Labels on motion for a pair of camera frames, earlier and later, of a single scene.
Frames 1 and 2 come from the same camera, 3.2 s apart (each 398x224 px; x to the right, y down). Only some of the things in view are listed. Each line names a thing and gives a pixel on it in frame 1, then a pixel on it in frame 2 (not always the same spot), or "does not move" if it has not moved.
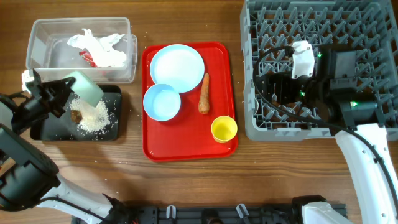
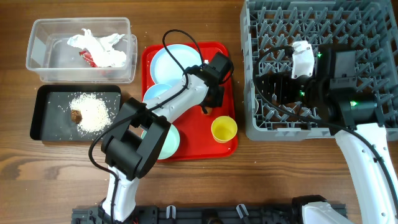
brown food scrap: (76, 116) does not move
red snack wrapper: (87, 57) does not move
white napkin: (101, 48) does not move
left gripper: (55, 86) → (218, 101)
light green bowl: (85, 88) → (171, 144)
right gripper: (282, 80) does not move
